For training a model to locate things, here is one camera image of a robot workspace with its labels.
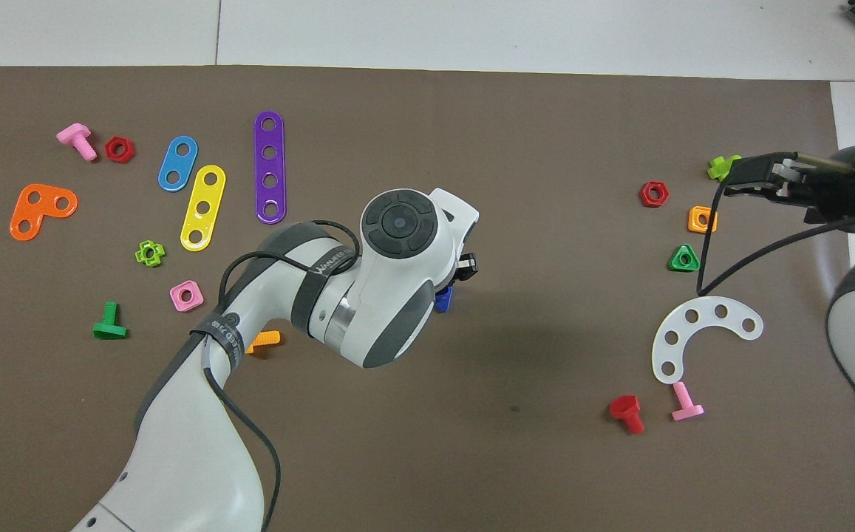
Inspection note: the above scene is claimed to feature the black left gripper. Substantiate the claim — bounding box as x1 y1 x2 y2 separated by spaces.
446 253 478 290

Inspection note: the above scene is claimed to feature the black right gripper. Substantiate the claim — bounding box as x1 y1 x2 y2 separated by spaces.
723 144 855 226

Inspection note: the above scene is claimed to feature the lime green cross-head screw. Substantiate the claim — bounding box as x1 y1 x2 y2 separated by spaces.
706 154 743 183

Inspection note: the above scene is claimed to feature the orange square nut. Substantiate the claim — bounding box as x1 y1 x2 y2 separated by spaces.
687 205 719 234

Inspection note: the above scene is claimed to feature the green triangle nut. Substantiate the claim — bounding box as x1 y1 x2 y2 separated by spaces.
667 243 701 273

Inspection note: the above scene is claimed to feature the red plastic screw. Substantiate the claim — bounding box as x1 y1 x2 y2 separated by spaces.
609 395 645 434

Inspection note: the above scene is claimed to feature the pink plastic screw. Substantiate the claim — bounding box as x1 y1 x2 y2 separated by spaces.
56 123 98 162
670 381 706 423

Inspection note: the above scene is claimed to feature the pink square nut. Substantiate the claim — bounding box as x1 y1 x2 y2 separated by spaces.
169 280 205 313

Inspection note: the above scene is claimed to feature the green plastic screw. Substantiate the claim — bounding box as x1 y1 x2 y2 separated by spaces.
92 301 129 341

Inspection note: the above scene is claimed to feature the brown table mat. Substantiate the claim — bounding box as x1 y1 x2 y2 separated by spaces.
0 65 855 532

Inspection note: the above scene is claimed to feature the white curved five-hole plate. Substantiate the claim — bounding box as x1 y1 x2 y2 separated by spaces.
651 296 765 386

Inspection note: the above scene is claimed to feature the purple four-hole plate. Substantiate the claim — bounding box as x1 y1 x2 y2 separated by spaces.
253 111 287 225

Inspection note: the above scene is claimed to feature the yellow three-hole plate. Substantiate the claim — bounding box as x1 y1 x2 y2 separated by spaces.
180 164 227 253

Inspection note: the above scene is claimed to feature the blue two-hole plate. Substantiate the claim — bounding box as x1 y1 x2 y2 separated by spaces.
157 135 200 193

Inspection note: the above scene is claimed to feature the orange heart-shaped plate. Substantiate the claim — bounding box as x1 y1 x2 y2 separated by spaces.
10 183 79 242

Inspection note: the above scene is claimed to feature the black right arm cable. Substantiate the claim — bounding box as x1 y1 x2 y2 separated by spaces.
697 151 855 298

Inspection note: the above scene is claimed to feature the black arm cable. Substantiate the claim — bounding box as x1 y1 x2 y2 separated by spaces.
697 151 855 298
202 219 361 532

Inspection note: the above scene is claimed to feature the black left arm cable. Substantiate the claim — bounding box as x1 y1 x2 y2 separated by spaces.
202 219 361 532

